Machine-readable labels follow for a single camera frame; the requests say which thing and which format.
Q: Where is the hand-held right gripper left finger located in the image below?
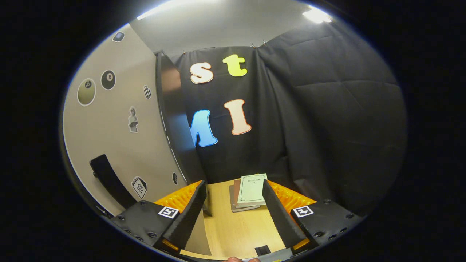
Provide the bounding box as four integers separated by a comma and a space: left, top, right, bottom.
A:
109, 180, 208, 252

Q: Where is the black cabinet door handle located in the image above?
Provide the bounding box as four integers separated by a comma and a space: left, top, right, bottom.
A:
89, 154, 138, 210

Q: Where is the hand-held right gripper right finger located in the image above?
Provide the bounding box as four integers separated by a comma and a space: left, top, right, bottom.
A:
262, 179, 364, 255

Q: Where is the narrow ceiling light panel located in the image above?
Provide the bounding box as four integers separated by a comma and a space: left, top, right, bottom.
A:
302, 7, 333, 24

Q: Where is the light green book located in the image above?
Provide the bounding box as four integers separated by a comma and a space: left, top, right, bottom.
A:
237, 174, 268, 207

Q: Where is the long ceiling light panel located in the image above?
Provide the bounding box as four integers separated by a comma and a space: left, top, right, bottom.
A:
137, 0, 219, 21

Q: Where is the grey book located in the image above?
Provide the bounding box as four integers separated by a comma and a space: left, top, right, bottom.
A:
229, 185, 261, 213

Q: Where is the brown book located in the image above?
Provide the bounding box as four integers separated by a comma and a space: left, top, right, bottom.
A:
233, 179, 261, 210

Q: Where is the black backdrop cloth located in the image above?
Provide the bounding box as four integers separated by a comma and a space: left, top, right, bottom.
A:
175, 22, 407, 216

